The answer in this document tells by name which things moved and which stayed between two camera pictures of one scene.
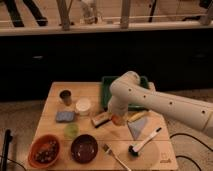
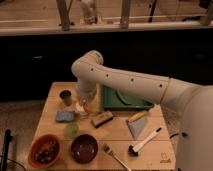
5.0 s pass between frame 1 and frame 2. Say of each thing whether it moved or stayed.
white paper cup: stayed
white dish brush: stayed
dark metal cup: stayed
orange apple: moved
